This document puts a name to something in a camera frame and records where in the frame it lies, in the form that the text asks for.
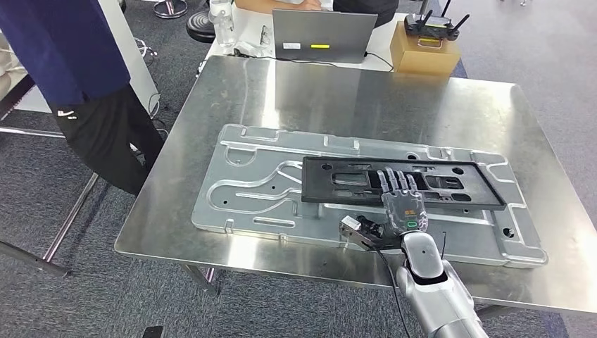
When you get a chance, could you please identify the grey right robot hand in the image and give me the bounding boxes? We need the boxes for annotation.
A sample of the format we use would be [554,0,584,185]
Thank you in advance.
[357,168,430,237]

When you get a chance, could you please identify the black plastic plate frame part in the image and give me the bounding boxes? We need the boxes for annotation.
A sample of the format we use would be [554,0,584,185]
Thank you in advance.
[301,156,508,212]

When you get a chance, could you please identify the stainless steel workbench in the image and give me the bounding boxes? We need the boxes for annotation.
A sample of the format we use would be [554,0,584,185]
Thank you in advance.
[114,55,597,314]

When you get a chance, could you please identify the stamped metal panel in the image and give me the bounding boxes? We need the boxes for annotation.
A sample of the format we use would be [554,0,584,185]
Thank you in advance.
[191,123,550,270]

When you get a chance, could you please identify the brown cardboard box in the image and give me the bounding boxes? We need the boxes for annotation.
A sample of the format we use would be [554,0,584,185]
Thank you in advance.
[389,20,463,78]

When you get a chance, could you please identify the black remote controller with antennas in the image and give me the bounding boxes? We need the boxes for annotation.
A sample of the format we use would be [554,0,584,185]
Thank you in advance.
[403,0,471,49]

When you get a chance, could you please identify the grey laptop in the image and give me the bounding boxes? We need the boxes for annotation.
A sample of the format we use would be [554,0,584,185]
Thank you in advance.
[272,9,379,65]

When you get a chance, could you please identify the seated person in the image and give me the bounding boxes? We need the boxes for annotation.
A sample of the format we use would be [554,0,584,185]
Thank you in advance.
[234,0,400,28]

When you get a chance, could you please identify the eyeglasses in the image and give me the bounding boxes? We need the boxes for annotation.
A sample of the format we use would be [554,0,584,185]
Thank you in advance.
[258,24,275,49]

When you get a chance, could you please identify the clear water bottle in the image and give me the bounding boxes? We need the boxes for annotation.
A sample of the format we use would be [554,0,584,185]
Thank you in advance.
[208,0,236,49]

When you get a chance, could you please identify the black round stool base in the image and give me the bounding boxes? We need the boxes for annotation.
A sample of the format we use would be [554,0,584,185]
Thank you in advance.
[185,9,216,44]

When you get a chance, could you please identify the chrome round floor base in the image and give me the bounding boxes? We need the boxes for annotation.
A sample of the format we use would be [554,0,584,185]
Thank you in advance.
[152,0,189,20]

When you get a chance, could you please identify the white cloth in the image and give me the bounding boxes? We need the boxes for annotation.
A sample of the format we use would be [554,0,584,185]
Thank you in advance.
[0,31,28,101]

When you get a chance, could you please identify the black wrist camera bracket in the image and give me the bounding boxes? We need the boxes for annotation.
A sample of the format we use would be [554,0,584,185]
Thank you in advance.
[339,226,404,253]

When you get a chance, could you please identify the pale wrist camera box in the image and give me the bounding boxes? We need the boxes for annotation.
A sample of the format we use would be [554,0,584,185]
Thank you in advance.
[339,215,363,234]

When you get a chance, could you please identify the black camera cable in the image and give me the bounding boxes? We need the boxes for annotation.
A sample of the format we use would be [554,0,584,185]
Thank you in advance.
[375,249,413,338]

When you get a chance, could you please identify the black laptop cable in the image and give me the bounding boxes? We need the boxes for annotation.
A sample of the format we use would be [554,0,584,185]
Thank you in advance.
[363,50,396,72]

